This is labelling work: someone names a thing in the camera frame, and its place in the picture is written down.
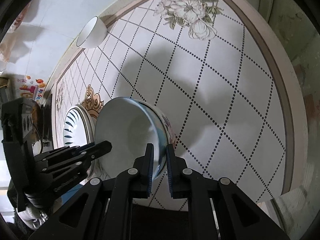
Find floral diamond pattern tablecloth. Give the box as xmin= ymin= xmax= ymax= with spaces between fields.
xmin=51 ymin=0 xmax=295 ymax=213

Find blue striped plate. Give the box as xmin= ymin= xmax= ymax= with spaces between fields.
xmin=63 ymin=104 xmax=97 ymax=147

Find white bowl with dark rim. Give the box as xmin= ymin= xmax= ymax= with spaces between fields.
xmin=76 ymin=16 xmax=108 ymax=49

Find floral print bowl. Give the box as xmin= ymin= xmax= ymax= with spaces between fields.
xmin=94 ymin=97 xmax=177 ymax=181

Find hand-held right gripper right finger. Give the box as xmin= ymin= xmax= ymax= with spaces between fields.
xmin=166 ymin=144 xmax=290 ymax=240

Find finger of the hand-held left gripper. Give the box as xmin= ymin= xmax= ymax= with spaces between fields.
xmin=34 ymin=142 xmax=97 ymax=164
xmin=41 ymin=141 xmax=112 ymax=180

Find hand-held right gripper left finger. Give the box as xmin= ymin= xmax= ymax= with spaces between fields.
xmin=29 ymin=143 xmax=155 ymax=240

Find colourful wall stickers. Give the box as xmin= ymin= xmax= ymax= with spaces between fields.
xmin=16 ymin=75 xmax=46 ymax=101

